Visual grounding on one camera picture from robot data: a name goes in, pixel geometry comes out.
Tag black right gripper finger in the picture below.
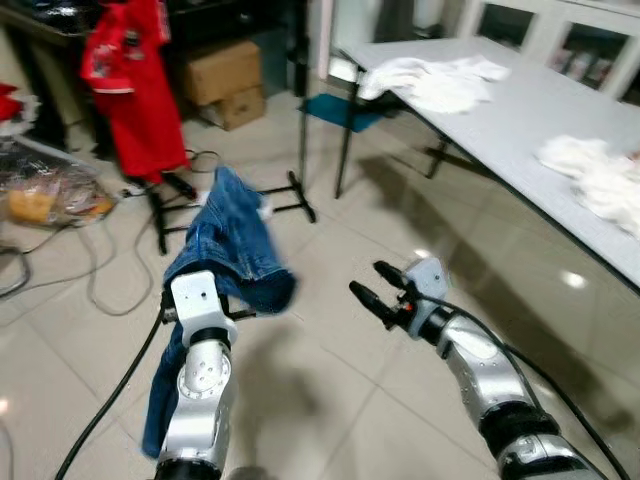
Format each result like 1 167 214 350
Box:
348 280 402 330
373 260 417 298

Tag blue denim jeans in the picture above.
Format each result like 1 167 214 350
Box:
140 165 299 461

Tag white cotton garment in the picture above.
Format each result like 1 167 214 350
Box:
535 135 640 237

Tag black table leg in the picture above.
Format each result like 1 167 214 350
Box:
334 78 362 199

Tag teal floor mat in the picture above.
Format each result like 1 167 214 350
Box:
300 92 387 132

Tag white crumpled shirt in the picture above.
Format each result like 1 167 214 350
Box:
358 55 511 117

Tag black metal clothes rack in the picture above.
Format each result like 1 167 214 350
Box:
145 0 319 257

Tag small printed cardboard box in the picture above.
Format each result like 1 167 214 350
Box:
200 85 268 131

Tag large plain cardboard box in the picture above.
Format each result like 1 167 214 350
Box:
180 40 263 106

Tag white glass door cabinet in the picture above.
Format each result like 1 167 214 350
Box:
455 0 640 101

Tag red polo shirt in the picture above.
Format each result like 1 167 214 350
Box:
80 0 191 183

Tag red cloth pile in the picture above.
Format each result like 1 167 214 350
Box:
0 85 27 127

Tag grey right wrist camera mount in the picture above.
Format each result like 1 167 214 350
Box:
405 257 452 307

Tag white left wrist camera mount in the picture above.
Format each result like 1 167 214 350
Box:
166 270 241 347

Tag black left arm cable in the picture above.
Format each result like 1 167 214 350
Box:
55 308 173 480

